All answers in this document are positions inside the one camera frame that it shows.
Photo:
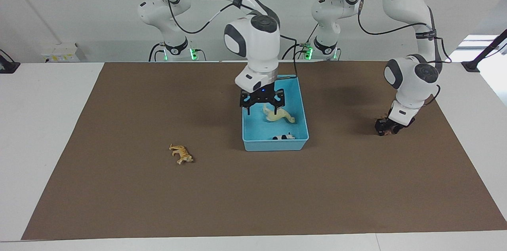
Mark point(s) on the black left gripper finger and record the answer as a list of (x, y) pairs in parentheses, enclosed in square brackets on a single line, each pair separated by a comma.
[(378, 131), (396, 130)]

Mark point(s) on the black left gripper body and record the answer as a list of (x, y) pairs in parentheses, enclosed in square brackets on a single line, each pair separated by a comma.
[(386, 126)]

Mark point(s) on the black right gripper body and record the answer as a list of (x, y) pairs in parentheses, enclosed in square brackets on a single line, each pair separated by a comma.
[(261, 97)]

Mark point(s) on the brown lion toy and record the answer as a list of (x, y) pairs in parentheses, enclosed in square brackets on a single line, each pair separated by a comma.
[(393, 131)]

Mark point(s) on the pale yellow llama toy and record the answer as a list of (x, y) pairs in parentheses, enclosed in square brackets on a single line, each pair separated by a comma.
[(275, 115)]

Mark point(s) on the orange striped tiger toy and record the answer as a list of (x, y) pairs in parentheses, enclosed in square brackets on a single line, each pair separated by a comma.
[(181, 154)]

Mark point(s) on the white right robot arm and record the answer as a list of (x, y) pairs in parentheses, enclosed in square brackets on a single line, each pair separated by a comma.
[(253, 45)]

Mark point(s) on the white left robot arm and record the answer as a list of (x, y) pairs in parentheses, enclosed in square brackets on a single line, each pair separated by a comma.
[(412, 84)]

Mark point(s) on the light blue storage box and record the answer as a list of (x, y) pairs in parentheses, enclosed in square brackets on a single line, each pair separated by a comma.
[(257, 140)]

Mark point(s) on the brown paper table mat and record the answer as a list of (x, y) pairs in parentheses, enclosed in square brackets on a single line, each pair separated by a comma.
[(253, 195)]

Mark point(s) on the small black table clamp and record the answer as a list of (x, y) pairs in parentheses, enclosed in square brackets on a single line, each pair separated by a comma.
[(8, 67)]

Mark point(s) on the white wall socket box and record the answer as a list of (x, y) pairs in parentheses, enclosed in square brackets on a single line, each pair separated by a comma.
[(59, 53)]

